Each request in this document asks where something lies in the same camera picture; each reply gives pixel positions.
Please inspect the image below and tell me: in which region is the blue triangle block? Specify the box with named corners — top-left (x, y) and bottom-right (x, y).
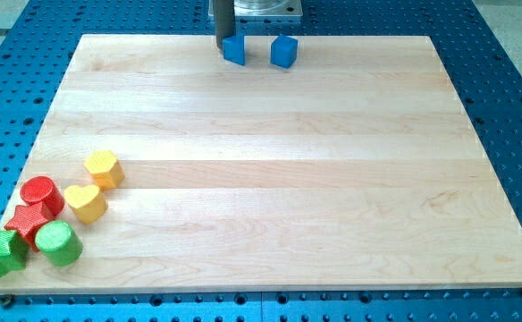
top-left (223, 34), bottom-right (246, 65)

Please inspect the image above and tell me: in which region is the yellow hexagon block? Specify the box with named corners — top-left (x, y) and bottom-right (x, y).
top-left (83, 150), bottom-right (125, 190)

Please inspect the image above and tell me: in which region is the light wooden board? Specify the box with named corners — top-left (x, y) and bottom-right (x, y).
top-left (0, 34), bottom-right (522, 294)

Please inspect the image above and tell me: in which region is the blue cube block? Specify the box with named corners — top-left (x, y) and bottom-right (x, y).
top-left (270, 34), bottom-right (299, 69)

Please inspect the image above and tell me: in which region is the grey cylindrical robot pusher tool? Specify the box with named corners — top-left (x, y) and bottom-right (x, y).
top-left (212, 0), bottom-right (236, 51)

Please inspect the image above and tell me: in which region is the yellow heart block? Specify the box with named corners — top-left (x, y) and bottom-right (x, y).
top-left (63, 184), bottom-right (108, 225)

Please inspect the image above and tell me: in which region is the green cylinder block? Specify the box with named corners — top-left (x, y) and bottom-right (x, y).
top-left (35, 220), bottom-right (83, 267)

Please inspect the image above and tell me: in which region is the red cylinder block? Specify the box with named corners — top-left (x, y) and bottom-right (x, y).
top-left (20, 176), bottom-right (64, 217)

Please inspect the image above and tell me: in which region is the red star block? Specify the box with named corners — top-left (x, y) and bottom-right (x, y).
top-left (4, 202), bottom-right (55, 252)

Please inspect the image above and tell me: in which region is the blue perforated metal table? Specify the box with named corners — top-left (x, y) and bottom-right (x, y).
top-left (0, 0), bottom-right (522, 321)

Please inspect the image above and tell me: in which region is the green star block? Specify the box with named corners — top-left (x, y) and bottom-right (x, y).
top-left (0, 229), bottom-right (29, 278)

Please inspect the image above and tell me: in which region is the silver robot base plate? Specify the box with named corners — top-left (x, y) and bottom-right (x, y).
top-left (234, 0), bottom-right (303, 20)

